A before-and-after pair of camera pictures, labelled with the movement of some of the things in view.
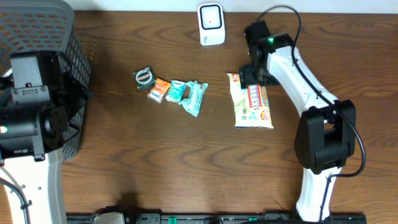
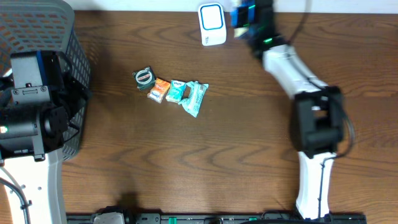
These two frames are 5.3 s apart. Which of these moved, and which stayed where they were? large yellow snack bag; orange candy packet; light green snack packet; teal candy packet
Moved: large yellow snack bag
Stayed: light green snack packet; teal candy packet; orange candy packet
